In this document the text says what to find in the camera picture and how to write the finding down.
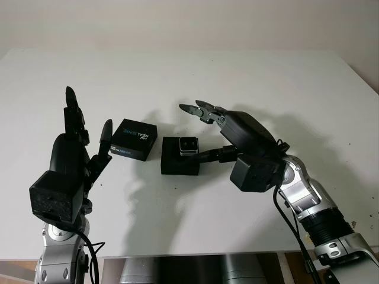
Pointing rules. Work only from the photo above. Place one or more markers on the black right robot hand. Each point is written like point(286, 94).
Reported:
point(248, 133)

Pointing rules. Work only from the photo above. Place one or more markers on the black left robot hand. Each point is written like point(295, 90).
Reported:
point(68, 154)

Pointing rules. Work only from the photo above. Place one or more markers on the small silver camera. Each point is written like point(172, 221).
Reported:
point(189, 145)

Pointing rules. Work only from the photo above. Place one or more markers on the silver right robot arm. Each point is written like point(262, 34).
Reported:
point(319, 219)

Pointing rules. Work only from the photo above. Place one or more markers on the black printed RealSense box lid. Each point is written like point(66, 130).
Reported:
point(133, 139)

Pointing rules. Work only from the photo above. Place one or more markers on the black box base with foam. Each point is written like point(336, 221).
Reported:
point(177, 168)

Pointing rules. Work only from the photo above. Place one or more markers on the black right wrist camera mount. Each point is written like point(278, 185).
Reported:
point(254, 174)

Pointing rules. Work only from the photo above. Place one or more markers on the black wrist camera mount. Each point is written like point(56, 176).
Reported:
point(254, 174)
point(56, 196)

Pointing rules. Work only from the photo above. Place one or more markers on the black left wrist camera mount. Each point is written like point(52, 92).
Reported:
point(56, 196)

